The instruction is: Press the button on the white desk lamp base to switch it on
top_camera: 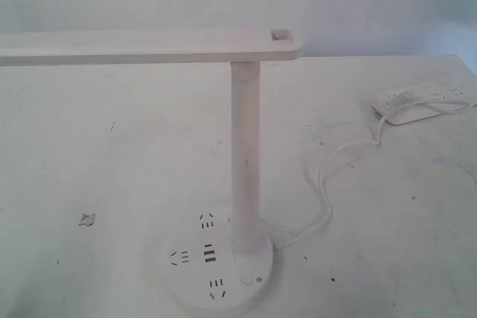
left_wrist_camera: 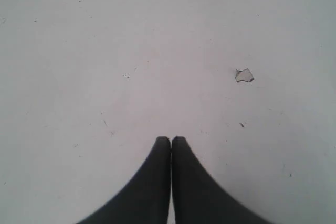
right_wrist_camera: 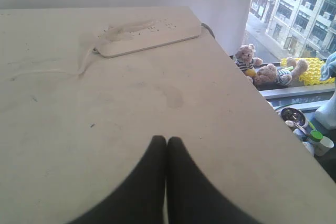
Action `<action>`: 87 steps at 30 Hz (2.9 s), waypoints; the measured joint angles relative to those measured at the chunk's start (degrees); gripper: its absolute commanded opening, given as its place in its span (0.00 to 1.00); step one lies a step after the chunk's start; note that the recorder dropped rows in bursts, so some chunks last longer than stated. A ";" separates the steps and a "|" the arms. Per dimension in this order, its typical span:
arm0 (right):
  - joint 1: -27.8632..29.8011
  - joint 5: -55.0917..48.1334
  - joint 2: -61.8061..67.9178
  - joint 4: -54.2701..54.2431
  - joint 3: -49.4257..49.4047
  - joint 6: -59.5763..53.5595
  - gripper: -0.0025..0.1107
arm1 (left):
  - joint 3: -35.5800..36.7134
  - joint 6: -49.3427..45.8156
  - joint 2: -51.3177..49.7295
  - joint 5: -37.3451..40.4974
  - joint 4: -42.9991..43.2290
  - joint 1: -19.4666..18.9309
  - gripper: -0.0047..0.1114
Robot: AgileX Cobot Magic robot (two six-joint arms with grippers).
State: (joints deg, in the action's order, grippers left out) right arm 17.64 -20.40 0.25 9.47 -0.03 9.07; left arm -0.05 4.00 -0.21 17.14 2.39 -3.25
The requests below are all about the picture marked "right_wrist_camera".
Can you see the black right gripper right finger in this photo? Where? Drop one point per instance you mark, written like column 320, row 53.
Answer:
column 191, row 197

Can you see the sitting teddy bear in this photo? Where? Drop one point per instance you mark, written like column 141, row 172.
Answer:
column 245, row 60

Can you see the white paper cup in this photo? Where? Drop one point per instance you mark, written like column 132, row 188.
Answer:
column 323, row 146

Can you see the white power strip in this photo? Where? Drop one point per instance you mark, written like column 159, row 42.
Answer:
column 139, row 36

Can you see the green lid white bottle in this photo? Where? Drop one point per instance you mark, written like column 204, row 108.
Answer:
column 315, row 137

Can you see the yellow knitted mat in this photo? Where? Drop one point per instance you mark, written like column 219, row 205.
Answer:
column 313, row 74

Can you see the building outside window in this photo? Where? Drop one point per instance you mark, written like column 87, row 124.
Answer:
column 297, row 28

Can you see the steel bowl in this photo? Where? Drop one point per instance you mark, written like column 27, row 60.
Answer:
column 295, row 115

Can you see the light blue cloth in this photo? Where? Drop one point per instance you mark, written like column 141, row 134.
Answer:
column 328, row 70

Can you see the lying teddy bear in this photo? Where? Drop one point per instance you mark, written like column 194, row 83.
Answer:
column 284, row 77

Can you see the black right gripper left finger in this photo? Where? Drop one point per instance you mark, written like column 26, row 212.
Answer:
column 140, row 197

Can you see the white spray bottle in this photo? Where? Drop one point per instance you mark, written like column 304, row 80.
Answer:
column 325, row 114

